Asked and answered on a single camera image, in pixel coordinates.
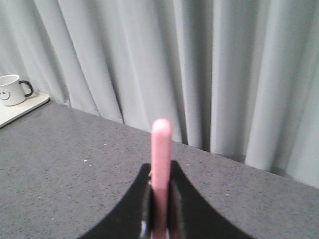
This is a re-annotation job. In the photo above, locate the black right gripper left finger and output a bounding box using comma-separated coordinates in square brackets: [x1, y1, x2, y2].
[81, 163, 153, 239]

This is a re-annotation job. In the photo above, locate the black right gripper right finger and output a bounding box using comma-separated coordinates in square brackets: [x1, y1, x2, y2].
[167, 161, 251, 239]

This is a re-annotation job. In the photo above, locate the pink chopstick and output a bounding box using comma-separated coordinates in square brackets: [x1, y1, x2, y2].
[151, 119, 172, 239]

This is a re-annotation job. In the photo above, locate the grey curtain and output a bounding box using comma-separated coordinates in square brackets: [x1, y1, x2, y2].
[0, 0, 319, 187]

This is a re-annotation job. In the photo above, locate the white tray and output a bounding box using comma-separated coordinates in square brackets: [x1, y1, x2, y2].
[0, 92, 50, 128]

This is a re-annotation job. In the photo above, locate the white smiley mug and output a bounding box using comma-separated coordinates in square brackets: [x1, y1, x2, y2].
[0, 74, 34, 107]

